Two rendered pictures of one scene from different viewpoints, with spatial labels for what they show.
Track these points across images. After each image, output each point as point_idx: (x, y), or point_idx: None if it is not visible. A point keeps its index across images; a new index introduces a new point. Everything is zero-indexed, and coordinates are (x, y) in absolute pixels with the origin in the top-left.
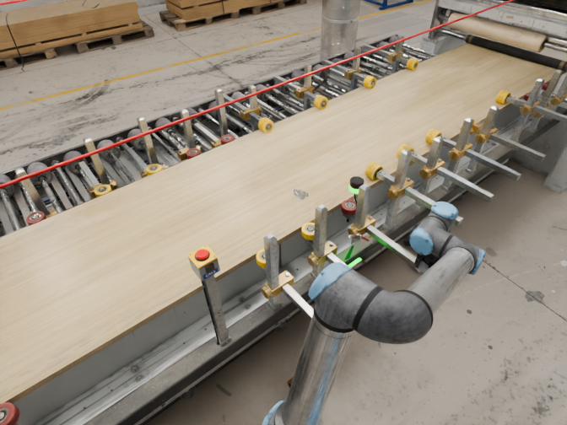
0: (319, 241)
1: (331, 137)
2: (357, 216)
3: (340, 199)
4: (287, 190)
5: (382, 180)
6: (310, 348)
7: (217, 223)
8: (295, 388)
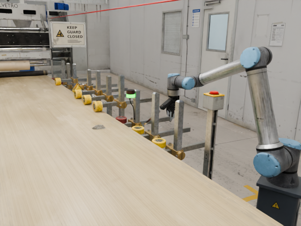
0: (158, 119)
1: (38, 115)
2: (137, 113)
3: (113, 119)
4: (90, 131)
5: (107, 106)
6: (266, 84)
7: (112, 155)
8: (270, 114)
